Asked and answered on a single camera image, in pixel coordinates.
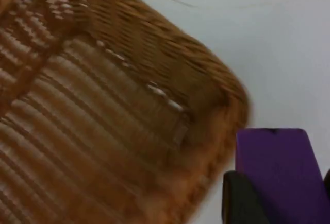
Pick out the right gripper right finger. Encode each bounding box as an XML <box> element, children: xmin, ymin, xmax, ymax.
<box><xmin>323</xmin><ymin>168</ymin><xmax>330</xmax><ymax>196</ymax></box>

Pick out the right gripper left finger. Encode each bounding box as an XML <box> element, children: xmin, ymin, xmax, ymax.
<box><xmin>222</xmin><ymin>170</ymin><xmax>279</xmax><ymax>224</ymax></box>

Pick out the purple triangular block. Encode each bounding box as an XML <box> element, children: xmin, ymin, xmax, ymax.
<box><xmin>236</xmin><ymin>128</ymin><xmax>330</xmax><ymax>224</ymax></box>

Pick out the brown wicker basket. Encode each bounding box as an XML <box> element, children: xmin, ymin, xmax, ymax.
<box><xmin>0</xmin><ymin>0</ymin><xmax>253</xmax><ymax>224</ymax></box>

